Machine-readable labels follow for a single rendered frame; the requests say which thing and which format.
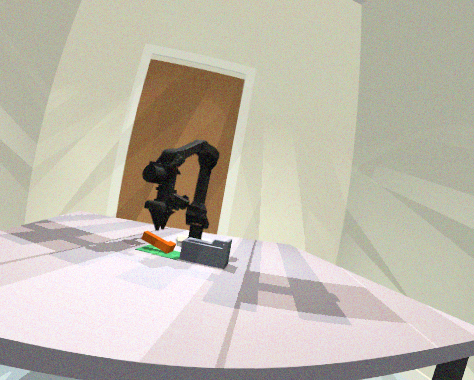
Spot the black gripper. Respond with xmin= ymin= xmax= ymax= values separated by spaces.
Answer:
xmin=144 ymin=184 xmax=179 ymax=231

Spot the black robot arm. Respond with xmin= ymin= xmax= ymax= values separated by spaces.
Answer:
xmin=142 ymin=140 xmax=219 ymax=240

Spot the orange l-shaped part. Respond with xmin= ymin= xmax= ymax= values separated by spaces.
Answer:
xmin=141 ymin=231 xmax=176 ymax=253

